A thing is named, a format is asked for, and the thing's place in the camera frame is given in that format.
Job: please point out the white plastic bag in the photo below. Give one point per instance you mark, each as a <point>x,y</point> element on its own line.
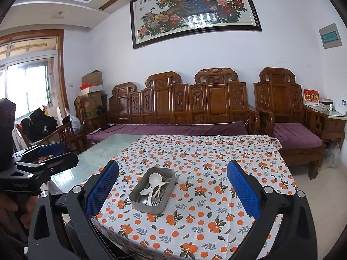
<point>72,123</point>

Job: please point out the rectangular metal tray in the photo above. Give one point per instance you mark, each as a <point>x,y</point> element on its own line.
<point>165,195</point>

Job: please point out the wooden side table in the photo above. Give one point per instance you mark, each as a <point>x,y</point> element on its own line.
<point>334,124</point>

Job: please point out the brown cardboard box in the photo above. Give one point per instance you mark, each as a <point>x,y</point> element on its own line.
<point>92,78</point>

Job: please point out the orange fruit print tablecloth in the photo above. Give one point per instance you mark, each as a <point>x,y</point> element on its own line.
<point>200,154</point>

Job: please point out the red gift box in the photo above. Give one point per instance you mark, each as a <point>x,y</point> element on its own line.
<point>311,97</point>

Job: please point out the large metal spoon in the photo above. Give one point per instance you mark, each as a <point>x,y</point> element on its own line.
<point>143,200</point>

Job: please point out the short purple seat cushion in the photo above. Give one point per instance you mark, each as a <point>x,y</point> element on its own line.
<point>295,135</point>

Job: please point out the window with wooden frame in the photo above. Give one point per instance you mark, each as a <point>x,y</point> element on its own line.
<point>27,86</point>

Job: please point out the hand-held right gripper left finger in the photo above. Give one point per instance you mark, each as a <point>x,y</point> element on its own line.
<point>101,187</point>

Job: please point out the clear plastic bag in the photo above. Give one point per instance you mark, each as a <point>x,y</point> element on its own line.
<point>332,154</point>

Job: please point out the white router box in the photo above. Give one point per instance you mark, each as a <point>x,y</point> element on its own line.
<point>342,105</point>

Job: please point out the long purple seat cushion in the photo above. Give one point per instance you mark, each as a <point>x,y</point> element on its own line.
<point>168,128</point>

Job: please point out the carved wooden sofa bench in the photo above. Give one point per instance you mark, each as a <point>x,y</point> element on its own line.
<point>189,100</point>

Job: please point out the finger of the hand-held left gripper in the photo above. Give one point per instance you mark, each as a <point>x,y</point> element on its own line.
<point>53,149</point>
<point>59,160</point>

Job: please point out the wooden dining chair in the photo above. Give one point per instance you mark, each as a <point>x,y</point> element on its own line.
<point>65,136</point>

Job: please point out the white flat box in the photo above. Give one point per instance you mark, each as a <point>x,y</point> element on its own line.
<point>92,89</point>

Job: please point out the carved wooden armchair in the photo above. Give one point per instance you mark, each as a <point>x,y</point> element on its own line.
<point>279,97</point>
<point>81,119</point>

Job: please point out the large printed cardboard box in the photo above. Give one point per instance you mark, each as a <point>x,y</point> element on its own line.
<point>93,104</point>

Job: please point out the framed peacock flower painting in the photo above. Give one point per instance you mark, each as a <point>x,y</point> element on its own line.
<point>189,13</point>

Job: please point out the white wall panel box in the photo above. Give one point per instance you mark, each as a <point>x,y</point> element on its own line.
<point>330,36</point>

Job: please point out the white plastic ladle spoon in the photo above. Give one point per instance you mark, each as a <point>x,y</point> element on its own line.
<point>153,178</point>
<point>162,187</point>

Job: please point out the pile of black clothes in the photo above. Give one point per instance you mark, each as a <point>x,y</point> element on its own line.
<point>40,126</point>

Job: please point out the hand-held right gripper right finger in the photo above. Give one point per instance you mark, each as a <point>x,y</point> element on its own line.
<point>242,189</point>

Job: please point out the person's left hand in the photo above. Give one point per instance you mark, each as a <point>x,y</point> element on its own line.
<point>16,211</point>

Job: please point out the black power strip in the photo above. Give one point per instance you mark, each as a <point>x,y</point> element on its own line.
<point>105,127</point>

